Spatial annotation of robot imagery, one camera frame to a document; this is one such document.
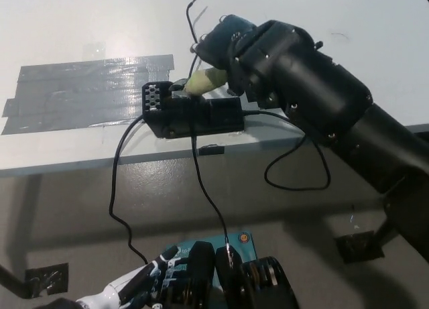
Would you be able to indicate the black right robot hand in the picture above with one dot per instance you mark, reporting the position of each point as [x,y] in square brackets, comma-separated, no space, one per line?
[224,41]

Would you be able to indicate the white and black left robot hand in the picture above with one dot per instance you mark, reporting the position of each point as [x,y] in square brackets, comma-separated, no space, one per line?
[134,282]

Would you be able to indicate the black soldering station base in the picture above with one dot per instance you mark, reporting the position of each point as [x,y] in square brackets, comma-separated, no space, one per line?
[187,121]

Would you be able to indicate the black floor tape patch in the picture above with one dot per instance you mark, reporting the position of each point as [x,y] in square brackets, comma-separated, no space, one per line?
[45,277]
[357,247]

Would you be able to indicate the small black tape strip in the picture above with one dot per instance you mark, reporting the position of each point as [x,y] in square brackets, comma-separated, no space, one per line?
[211,150]

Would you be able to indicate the teal TP-Link box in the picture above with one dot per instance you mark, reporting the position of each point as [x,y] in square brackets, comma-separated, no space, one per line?
[248,249]

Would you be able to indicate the grey table leg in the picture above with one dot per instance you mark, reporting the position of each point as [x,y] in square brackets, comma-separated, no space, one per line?
[33,205]

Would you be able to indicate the grey duct tape patch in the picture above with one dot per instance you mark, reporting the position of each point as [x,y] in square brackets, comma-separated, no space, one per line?
[83,91]

